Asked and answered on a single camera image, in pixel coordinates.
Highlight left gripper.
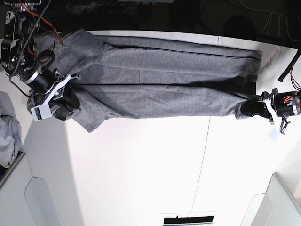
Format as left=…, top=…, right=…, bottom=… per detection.
left=240, top=88, right=301, bottom=135

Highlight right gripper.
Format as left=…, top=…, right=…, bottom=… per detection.
left=21, top=67, right=80, bottom=121

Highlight grey t-shirt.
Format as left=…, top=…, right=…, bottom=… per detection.
left=50, top=29, right=261, bottom=132

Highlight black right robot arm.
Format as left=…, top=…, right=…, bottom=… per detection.
left=0, top=0, right=80, bottom=121

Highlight light grey cloth pile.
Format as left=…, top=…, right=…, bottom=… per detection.
left=0, top=91, right=22, bottom=168

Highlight right white bin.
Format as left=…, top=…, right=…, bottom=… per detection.
left=241, top=173, right=301, bottom=226

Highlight white bin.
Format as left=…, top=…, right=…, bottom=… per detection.
left=0, top=153, right=35, bottom=226
left=241, top=173, right=301, bottom=226

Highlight left white bin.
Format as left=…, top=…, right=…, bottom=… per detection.
left=0, top=153, right=35, bottom=226

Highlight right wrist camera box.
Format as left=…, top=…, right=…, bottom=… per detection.
left=31, top=103, right=52, bottom=122

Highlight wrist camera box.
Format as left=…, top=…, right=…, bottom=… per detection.
left=269, top=128, right=282, bottom=142
left=31, top=103, right=52, bottom=122

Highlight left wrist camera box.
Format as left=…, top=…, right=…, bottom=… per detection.
left=269, top=128, right=282, bottom=142

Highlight white cables in background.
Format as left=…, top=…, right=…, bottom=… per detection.
left=239, top=0, right=301, bottom=43

